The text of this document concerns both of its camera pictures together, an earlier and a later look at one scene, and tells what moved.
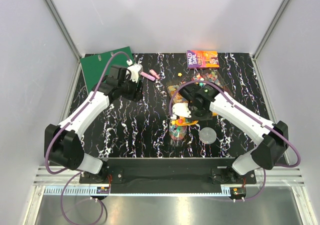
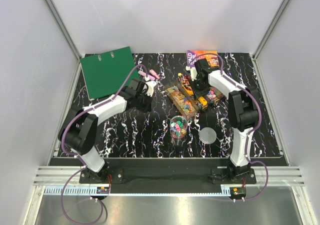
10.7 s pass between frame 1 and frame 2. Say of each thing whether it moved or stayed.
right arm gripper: moved
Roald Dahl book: stayed
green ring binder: stayed
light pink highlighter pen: stayed
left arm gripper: moved
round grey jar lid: stayed
